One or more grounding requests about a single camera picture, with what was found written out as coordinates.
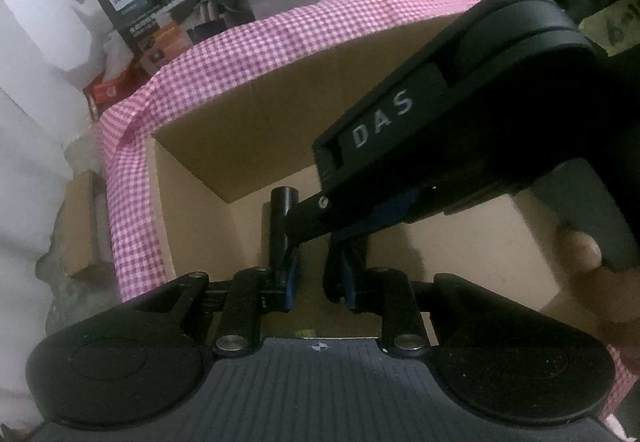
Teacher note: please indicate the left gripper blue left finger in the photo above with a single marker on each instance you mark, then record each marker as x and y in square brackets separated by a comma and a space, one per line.
[290, 279]

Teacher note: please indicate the brown cardboard box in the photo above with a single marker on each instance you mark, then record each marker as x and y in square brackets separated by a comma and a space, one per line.
[502, 243]

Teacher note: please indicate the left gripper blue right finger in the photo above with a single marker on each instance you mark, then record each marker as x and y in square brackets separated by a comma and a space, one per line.
[349, 276]

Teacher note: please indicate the small cardboard box on floor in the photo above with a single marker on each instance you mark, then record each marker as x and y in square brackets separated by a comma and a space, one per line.
[85, 233]

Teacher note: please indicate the person right hand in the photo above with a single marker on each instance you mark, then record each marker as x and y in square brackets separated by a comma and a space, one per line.
[612, 297]

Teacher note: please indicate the pink checkered tablecloth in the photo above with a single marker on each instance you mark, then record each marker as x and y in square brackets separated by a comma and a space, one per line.
[200, 81]

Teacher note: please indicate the black cylinder tube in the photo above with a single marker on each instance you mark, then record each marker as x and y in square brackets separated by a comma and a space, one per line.
[283, 199]

